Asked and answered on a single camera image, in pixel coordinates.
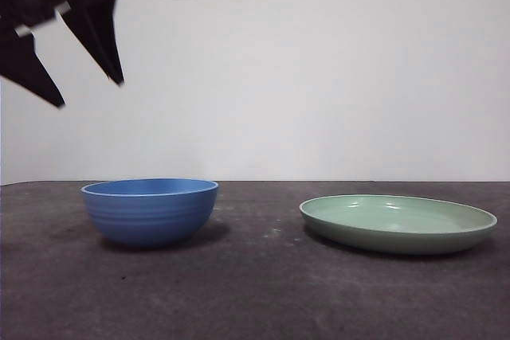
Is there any green round plate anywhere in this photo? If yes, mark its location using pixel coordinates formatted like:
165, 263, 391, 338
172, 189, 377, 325
299, 194, 499, 256

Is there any blue ribbed bowl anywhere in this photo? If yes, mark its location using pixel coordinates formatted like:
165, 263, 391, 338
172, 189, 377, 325
80, 178, 220, 249

